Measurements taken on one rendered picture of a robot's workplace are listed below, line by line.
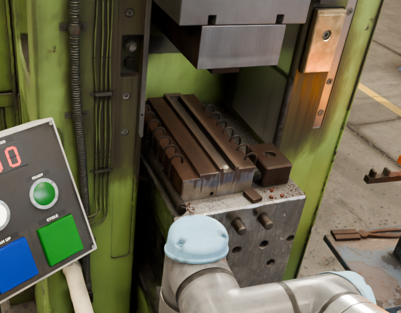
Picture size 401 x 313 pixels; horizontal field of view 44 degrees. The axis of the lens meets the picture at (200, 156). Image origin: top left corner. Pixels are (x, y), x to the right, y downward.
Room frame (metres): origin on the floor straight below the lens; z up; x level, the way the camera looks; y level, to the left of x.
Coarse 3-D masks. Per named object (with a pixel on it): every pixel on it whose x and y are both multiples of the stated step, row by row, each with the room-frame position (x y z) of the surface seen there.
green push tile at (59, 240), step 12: (72, 216) 0.73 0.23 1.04; (48, 228) 0.69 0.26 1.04; (60, 228) 0.70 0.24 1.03; (72, 228) 0.72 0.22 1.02; (48, 240) 0.68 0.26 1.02; (60, 240) 0.69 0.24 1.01; (72, 240) 0.71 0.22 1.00; (48, 252) 0.66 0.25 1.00; (60, 252) 0.68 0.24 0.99; (72, 252) 0.69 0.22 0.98; (48, 264) 0.66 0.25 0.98
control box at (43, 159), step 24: (48, 120) 0.81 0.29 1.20; (0, 144) 0.72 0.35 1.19; (24, 144) 0.75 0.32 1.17; (48, 144) 0.79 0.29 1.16; (0, 168) 0.70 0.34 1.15; (24, 168) 0.73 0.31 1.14; (48, 168) 0.76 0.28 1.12; (0, 192) 0.68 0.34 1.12; (24, 192) 0.70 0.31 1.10; (72, 192) 0.76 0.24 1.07; (24, 216) 0.68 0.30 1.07; (48, 216) 0.71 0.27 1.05; (0, 240) 0.63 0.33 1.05; (24, 288) 0.61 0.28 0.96
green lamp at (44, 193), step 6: (36, 186) 0.72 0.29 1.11; (42, 186) 0.73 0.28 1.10; (48, 186) 0.74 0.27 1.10; (36, 192) 0.72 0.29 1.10; (42, 192) 0.72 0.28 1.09; (48, 192) 0.73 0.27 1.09; (54, 192) 0.74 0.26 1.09; (36, 198) 0.71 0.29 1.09; (42, 198) 0.72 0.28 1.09; (48, 198) 0.72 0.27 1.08; (42, 204) 0.71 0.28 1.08
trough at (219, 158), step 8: (176, 96) 1.40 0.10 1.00; (176, 104) 1.37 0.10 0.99; (184, 104) 1.36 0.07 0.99; (184, 112) 1.32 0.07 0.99; (192, 112) 1.30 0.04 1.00; (192, 120) 1.28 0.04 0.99; (200, 128) 1.24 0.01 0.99; (200, 136) 1.20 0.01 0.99; (208, 136) 1.19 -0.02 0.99; (208, 144) 1.16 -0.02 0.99; (216, 144) 1.15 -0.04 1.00; (216, 152) 1.12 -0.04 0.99; (224, 160) 1.09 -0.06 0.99; (232, 168) 1.06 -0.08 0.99
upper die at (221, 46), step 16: (160, 16) 1.19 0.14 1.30; (176, 32) 1.10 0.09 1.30; (192, 32) 1.02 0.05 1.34; (208, 32) 0.99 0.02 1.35; (224, 32) 1.01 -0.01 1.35; (240, 32) 1.02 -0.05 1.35; (256, 32) 1.04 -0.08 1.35; (272, 32) 1.06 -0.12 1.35; (192, 48) 1.01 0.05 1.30; (208, 48) 0.99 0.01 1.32; (224, 48) 1.01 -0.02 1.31; (240, 48) 1.03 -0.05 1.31; (256, 48) 1.04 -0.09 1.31; (272, 48) 1.06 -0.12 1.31; (192, 64) 1.00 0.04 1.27; (208, 64) 0.99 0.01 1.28; (224, 64) 1.01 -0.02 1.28; (240, 64) 1.03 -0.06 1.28; (256, 64) 1.05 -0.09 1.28; (272, 64) 1.07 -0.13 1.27
